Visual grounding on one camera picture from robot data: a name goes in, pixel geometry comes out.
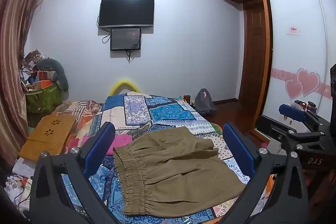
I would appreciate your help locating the olive green pants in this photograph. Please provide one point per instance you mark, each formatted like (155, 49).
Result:
(178, 174)

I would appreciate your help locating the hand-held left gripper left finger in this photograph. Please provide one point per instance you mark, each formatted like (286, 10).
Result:
(101, 148)

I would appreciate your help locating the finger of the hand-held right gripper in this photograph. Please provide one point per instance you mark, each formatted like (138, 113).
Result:
(291, 111)
(273, 129)

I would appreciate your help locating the wooden lap table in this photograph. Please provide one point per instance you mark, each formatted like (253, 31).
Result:
(50, 129)

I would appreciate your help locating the patchwork printed blanket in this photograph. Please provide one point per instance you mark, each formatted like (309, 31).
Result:
(168, 111)

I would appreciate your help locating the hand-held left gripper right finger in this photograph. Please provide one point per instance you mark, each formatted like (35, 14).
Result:
(240, 148)

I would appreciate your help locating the orange striped cloth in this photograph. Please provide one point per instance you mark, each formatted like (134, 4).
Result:
(78, 109)

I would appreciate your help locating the small black wall panel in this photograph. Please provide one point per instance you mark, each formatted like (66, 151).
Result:
(125, 39)

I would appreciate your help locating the pink pants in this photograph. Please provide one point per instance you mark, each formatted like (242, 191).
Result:
(122, 142)

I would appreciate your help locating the yellow hoop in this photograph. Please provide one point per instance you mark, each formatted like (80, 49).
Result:
(122, 83)

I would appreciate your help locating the grey backpack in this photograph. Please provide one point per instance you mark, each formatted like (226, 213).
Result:
(203, 102)

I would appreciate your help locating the orange box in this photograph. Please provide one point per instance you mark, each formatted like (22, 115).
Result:
(43, 83)

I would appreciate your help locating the striped brown curtain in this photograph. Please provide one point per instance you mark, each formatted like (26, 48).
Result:
(13, 43)

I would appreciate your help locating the black wall television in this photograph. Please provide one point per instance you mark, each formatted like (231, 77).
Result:
(126, 12)

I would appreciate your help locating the pile of papers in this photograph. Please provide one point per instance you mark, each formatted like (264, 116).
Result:
(30, 61)

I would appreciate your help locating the red label sticker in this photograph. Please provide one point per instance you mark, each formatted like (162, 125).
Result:
(293, 29)

